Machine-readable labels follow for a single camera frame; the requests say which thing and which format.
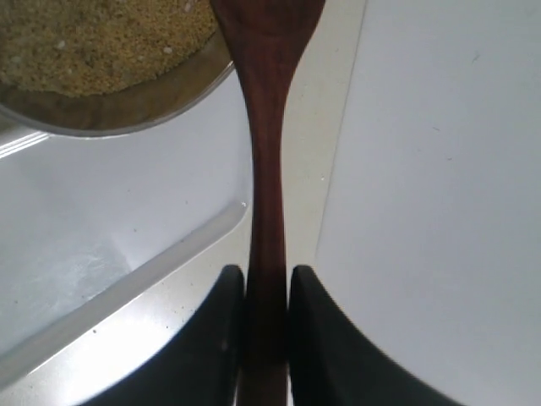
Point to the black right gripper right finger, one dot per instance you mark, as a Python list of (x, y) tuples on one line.
[(332, 363)]

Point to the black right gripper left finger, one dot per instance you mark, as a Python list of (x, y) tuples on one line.
[(199, 365)]

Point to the dark red wooden spoon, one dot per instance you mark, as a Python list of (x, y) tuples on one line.
[(266, 40)]

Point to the white plastic tray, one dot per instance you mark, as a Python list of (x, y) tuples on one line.
[(108, 246)]

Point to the steel bowl of millet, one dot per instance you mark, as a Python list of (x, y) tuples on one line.
[(105, 68)]

